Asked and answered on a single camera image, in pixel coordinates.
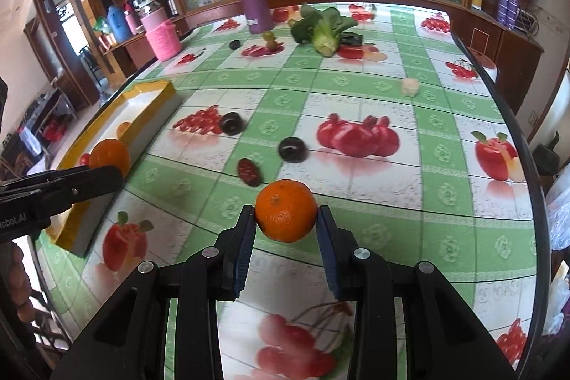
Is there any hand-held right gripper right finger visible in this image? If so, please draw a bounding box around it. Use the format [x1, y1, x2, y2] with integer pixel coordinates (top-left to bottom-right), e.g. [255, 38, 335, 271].
[315, 205, 519, 380]

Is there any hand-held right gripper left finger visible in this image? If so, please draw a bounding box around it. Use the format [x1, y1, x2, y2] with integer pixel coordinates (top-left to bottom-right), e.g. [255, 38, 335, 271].
[49, 205, 258, 380]

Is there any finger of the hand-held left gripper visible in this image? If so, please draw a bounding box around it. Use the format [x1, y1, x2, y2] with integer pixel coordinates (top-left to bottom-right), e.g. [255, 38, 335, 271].
[0, 165, 124, 212]

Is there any small orange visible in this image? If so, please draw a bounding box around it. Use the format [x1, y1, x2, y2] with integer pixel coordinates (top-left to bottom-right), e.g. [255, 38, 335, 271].
[89, 139, 131, 180]

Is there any large orange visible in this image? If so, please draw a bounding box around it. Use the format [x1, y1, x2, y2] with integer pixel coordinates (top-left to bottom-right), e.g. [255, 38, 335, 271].
[255, 179, 318, 243]

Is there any yellow rimmed white tray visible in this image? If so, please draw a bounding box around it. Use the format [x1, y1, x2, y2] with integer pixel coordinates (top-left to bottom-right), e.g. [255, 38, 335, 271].
[45, 80, 182, 259]

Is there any dark red date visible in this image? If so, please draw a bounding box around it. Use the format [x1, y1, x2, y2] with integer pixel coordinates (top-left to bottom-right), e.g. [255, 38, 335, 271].
[237, 158, 264, 187]

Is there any fruit print green tablecloth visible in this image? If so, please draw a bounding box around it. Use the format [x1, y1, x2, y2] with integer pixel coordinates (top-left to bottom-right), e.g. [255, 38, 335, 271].
[33, 1, 546, 380]

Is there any dark purple plum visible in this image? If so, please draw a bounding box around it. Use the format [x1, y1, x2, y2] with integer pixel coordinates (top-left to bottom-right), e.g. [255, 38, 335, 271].
[278, 136, 307, 163]
[220, 112, 244, 136]

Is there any blue thermos jug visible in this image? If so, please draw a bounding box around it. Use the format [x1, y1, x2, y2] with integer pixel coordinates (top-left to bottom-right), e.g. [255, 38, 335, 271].
[108, 5, 133, 43]

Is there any jar with pink knitted sleeve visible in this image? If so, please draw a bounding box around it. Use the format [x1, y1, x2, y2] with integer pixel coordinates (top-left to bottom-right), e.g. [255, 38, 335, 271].
[140, 5, 183, 61]

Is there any green leafy vegetable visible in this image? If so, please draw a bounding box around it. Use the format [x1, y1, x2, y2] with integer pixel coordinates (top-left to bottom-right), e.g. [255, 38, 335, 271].
[289, 4, 365, 58]

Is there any white plastic bag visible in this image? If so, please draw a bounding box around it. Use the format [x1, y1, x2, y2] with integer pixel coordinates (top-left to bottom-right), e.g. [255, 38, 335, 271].
[545, 179, 570, 251]

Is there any wooden cabinet counter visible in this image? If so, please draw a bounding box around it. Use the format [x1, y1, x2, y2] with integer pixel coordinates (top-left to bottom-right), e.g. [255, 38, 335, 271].
[458, 6, 545, 116]

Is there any metal frame side table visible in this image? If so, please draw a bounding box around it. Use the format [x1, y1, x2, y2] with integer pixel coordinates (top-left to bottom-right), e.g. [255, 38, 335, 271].
[18, 88, 77, 150]

